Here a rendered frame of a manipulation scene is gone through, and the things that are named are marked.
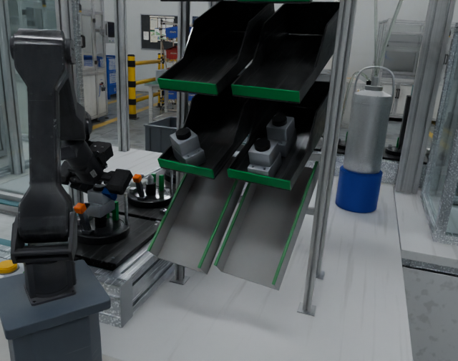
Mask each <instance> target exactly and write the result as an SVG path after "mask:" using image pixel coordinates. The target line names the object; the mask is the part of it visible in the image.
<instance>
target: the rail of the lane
mask: <svg viewBox="0 0 458 361"><path fill-rule="evenodd" d="M0 258H3V259H8V260H11V247H10V246H5V245H1V244H0ZM88 267H89V268H90V269H91V270H92V272H93V274H94V275H95V276H96V278H97V279H98V281H99V282H100V284H101V285H102V287H103V288H104V290H105V291H106V293H107V294H108V295H109V297H110V299H111V307H110V308H109V309H108V310H105V311H102V312H99V322H101V323H105V324H109V325H112V326H115V327H119V328H123V327H124V325H125V324H126V323H127V322H128V321H129V320H130V319H131V318H132V317H133V308H132V277H131V276H129V275H126V274H121V273H117V272H113V271H108V270H105V269H100V268H97V267H93V266H88Z"/></svg>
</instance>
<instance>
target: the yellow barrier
mask: <svg viewBox="0 0 458 361"><path fill-rule="evenodd" d="M155 63H158V69H160V53H158V58H157V59H153V60H144V61H135V55H134V54H128V55H127V66H128V90H129V119H131V120H136V119H138V118H139V117H137V113H136V102H140V101H143V100H146V99H149V95H145V96H143V97H138V98H136V92H135V88H136V85H141V84H144V83H148V82H153V81H155V78H156V77H153V78H149V79H145V80H138V81H135V65H142V64H155ZM156 96H158V104H157V106H156V107H160V90H158V92H156V93H153V97H156Z"/></svg>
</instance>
